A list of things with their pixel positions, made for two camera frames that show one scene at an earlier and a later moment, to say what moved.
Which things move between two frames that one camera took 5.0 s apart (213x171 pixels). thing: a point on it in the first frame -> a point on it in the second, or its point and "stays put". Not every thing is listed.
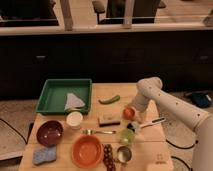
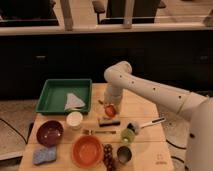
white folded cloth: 72,102 stays put
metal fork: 93,131 stays put
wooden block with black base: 106,122 stays put
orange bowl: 87,151 stays put
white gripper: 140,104 -> 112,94
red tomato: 128,113 -> 110,111
